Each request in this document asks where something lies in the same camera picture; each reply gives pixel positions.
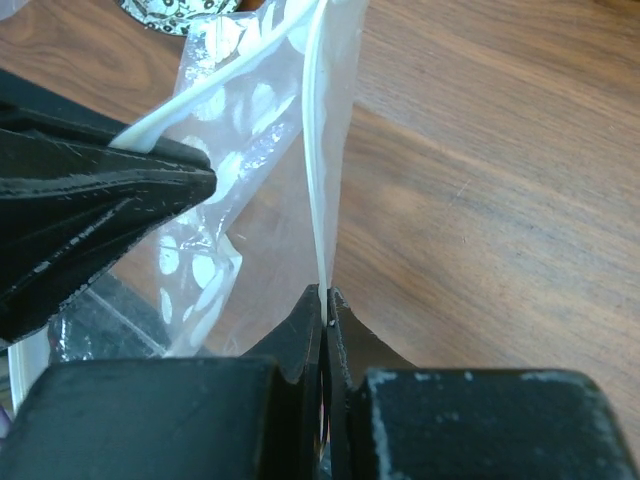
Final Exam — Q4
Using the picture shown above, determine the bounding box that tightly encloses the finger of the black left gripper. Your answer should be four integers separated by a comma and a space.
1, 172, 216, 343
1, 70, 216, 198

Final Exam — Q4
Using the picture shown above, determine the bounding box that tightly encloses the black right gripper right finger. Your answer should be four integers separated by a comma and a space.
324, 290, 638, 479

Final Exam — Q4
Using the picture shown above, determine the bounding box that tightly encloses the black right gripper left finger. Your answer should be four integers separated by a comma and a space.
1, 285, 322, 479

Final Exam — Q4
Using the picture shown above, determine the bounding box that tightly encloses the clear polka dot zip bag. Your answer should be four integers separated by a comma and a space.
1, 1, 367, 405

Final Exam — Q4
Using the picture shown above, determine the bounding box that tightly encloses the floral patterned ceramic bowl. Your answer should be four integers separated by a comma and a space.
116, 0, 241, 36

